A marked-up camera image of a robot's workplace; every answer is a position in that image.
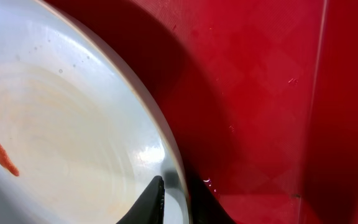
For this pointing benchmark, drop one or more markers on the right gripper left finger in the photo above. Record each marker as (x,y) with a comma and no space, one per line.
(149,207)

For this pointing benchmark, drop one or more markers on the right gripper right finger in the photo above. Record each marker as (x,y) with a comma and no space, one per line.
(205,208)

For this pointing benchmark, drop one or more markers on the white plate top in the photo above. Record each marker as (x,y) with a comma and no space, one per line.
(84,132)

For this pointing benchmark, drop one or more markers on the red plastic tray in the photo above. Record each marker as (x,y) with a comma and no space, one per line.
(261,96)

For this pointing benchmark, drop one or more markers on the red sauce stain top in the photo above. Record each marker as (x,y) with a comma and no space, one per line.
(6,162)

